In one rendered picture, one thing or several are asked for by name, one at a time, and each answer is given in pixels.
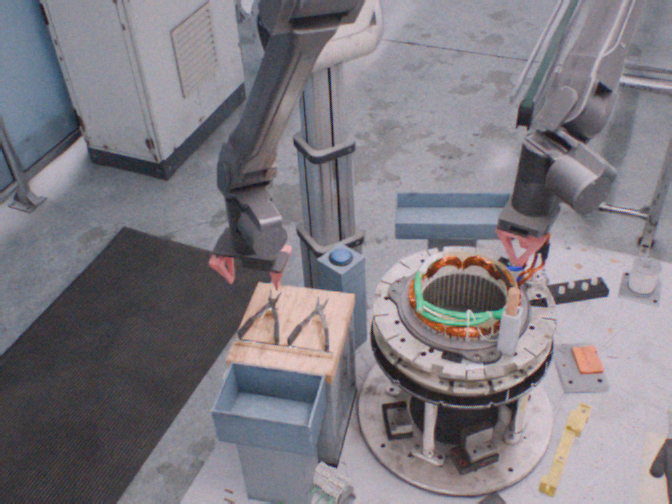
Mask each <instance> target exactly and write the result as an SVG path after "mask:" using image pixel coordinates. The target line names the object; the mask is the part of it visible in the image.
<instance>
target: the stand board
mask: <svg viewBox="0 0 672 504"><path fill-rule="evenodd" d="M270 289H272V298H276V296H277V295H279V294H280V293H281V292H282V295H281V297H280V299H279V300H277V302H275V308H276V309H279V312H280V317H279V322H280V343H276V344H283V345H288V344H287V338H288V337H289V334H290V333H291V331H292V330H294V329H295V327H296V326H297V325H298V324H300V323H301V322H302V320H303V319H304V318H305V317H306V316H309V315H310V314H311V313H312V312H313V311H314V310H315V309H316V301H317V296H318V297H319V304H324V302H325V301H326V300H327V298H329V301H328V303H327V306H326V308H325V309H324V314H327V325H328V328H329V342H330V352H333V359H332V358H325V357H317V356H310V355H302V354H295V353H287V352H284V350H283V352H279V350H271V349H264V348H256V347H249V346H241V345H235V341H234V343H232V345H231V348H230V350H229V353H228V356H227V358H226V363H227V369H228V368H229V365H230V362H231V361H236V362H242V363H250V364H257V365H265V367H272V368H280V369H287V370H295V371H302V372H310V373H317V374H324V375H326V383H327V384H332V383H333V378H334V374H335V371H336V367H337V363H339V359H340V356H341V352H342V348H343V344H344V341H345V337H346V332H347V329H348V325H349V322H350V317H351V314H352V310H353V307H355V294H346V293H337V292H329V291H320V289H312V288H303V287H295V286H285V285H280V288H279V291H275V287H274V285H273V284H268V283H258V284H257V287H256V289H255V292H254V295H253V297H252V300H251V302H250V304H249V308H247V310H246V312H245V315H244V317H243V320H242V323H241V325H240V328H241V327H242V326H243V324H244V323H245V322H246V320H247V318H249V317H252V316H253V315H254V314H255V313H256V312H258V311H259V310H260V309H261V308H262V307H264V306H265V304H266V303H267V302H269V301H268V298H269V293H270ZM240 328H239V329H240ZM242 339H244V340H253V341H260V342H268V343H275V342H274V319H273V316H267V315H262V318H260V317H259V318H257V319H256V320H255V322H254V325H253V326H252V327H251V329H250V330H249V331H247V332H246V334H245V335H244V337H243V338H242ZM291 346H299V347H306V348H314V349H322V350H326V349H325V331H324V328H322V324H321V323H316V322H311V325H309V324H307V325H306V326H305V327H304V328H302V331H301V333H300V334H299V335H298V338H297V339H296V340H295V342H294V343H292V345H291Z"/></svg>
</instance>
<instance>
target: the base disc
mask: <svg viewBox="0 0 672 504"><path fill-rule="evenodd" d="M389 381H390V379H389V378H388V377H387V376H386V375H385V373H384V372H382V371H381V369H380V368H379V365H378V364H377V363H376V364H375V365H374V367H373V369H372V370H371V371H370V373H369V374H367V376H366V377H365V379H364V382H363V385H362V387H361V391H360V394H359V402H358V415H359V422H360V427H361V431H362V434H363V436H364V439H365V441H366V443H368V445H369V447H370V448H371V450H372V451H373V453H374V455H375V456H376V457H377V458H378V459H379V460H380V462H382V463H384V464H385V466H386V467H387V468H388V469H389V470H390V471H392V472H393V473H394V474H397V475H398V476H400V477H402V479H403V480H405V481H407V482H410V483H412V484H414V485H416V486H419V487H422V488H426V489H429V490H432V492H438V493H443V494H451V495H476V494H484V493H489V492H494V491H497V490H500V489H503V488H506V487H508V485H511V484H513V483H514V482H516V481H519V480H520V479H522V478H523V477H525V476H526V475H527V474H528V473H530V471H532V470H533V469H534V468H535V467H536V466H537V464H538V463H539V462H540V461H541V459H542V457H543V455H544V453H546V451H547V449H548V447H549V443H550V440H551V436H552V431H553V411H552V406H551V402H550V399H549V397H548V396H547V394H546V392H545V390H544V387H543V385H542V383H541V382H540V383H539V385H538V386H537V387H534V386H532V387H533V388H532V391H531V392H530V393H529V394H530V395H531V398H530V400H529V401H528V402H527V408H526V413H525V419H526V421H527V425H526V427H525V430H524V433H523V435H522V437H521V440H519V442H518V443H517V444H511V443H508V442H505V440H504V438H503V436H504V434H505V430H506V428H507V426H509V424H510V421H511V415H512V410H511V409H510V408H507V407H506V406H505V404H504V406H500V407H498V411H499V416H498V422H497V424H496V426H495V428H493V429H492V436H491V439H492V441H493V443H495V444H496V446H497V448H498V454H499V461H498V462H497V463H494V464H490V465H488V466H485V467H482V468H480V469H476V470H473V471H471V472H468V473H464V474H462V475H461V474H460V473H459V471H458V469H457V467H456V466H455V464H454V461H453V460H451V458H450V456H449V448H451V447H454V446H457V445H453V444H445V443H442V442H438V441H436V442H435V448H436V449H440V451H442V452H444V453H445V455H446V459H445V461H444V464H443V465H441V466H435V465H433V463H431V462H428V461H426V460H423V459H421V458H418V457H416V456H414V455H413V454H412V447H413V445H414V443H416V442H421V443H422V433H423V432H422V431H421V430H420V429H419V428H418V427H417V426H416V424H415V422H414V420H413V418H412V415H410V410H409V404H410V399H411V397H413V396H410V395H408V393H407V392H405V391H403V390H402V389H401V391H400V393H399V394H398V396H394V397H392V396H390V394H387V392H386V390H385V387H386V386H387V384H388V383H389ZM401 401H406V404H407V408H408V413H409V417H410V422H412V427H413V431H414V438H409V439H401V440H392V441H388V435H387V430H386V425H385V420H384V415H383V409H381V404H384V403H393V402H401ZM522 440H523V442H521V441H522ZM534 453H536V454H534ZM450 473H453V474H450ZM510 475H511V476H510ZM509 476H510V477H509ZM503 479H504V480H503ZM483 480H485V481H486V482H485V481H484V482H483ZM485 484H486V485H485Z"/></svg>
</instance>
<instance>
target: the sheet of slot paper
mask: <svg viewBox="0 0 672 504"><path fill-rule="evenodd" d="M644 438H645V445H643V454H644V455H642V465H641V473H640V483H639V493H638V501H637V504H669V498H668V490H667V478H666V477H665V474H664V473H663V476H662V477H661V478H653V477H652V475H651V474H650V473H649V469H650V466H651V464H652V461H653V459H654V457H656V455H657V453H658V452H659V450H660V447H661V446H662V444H663V443H664V441H665V439H666V435H663V434H659V433H654V432H650V431H646V436H644Z"/></svg>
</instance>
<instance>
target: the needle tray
mask: <svg viewBox="0 0 672 504"><path fill-rule="evenodd" d="M510 196H512V192H395V222H394V239H427V250H432V249H437V250H438V252H444V248H445V247H470V248H476V249H477V240H501V239H500V238H498V236H497V234H496V225H497V218H499V214H500V213H501V211H502V209H503V208H504V206H505V205H506V203H507V200H508V199H509V197H510Z"/></svg>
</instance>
